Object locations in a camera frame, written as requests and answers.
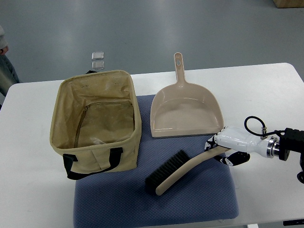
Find cardboard box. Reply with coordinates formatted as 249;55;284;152
273;0;304;9

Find person in grey sweater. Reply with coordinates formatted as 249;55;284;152
0;27;20;96

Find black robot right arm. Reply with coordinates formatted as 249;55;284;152
276;128;304;183

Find beige hand broom black bristles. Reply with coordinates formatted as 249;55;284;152
145;146;229;196

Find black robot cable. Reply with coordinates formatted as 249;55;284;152
244;115;287;140

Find yellow fabric bag black handles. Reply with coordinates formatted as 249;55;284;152
50;70;142;180

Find upper clear floor plate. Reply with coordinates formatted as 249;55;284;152
91;51;104;60

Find beige plastic dustpan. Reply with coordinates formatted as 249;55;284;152
150;52;224;138

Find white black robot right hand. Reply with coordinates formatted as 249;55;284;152
205;126;279;166

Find blue quilted mat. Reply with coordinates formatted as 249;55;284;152
74;95;239;228

